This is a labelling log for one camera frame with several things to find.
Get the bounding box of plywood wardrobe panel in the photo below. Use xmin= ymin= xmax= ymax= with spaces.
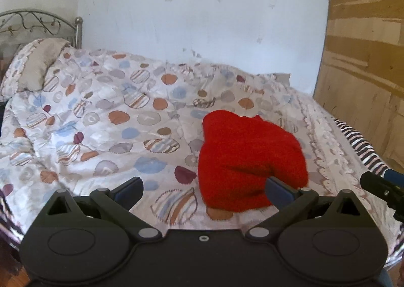
xmin=314 ymin=0 xmax=403 ymax=171

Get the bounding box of patterned white quilt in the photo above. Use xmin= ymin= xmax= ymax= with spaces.
xmin=1 ymin=44 xmax=403 ymax=265

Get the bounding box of red long-sleeve sweater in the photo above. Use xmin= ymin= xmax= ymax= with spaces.
xmin=198 ymin=110 xmax=309 ymax=213

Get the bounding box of striped bed sheet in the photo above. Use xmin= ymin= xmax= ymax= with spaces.
xmin=334 ymin=118 xmax=389 ymax=177

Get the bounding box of metal bed headboard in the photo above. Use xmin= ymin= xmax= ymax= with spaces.
xmin=1 ymin=9 xmax=83 ymax=49

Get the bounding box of grey frilled pillow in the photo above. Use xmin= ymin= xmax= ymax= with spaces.
xmin=1 ymin=38 xmax=70 ymax=102

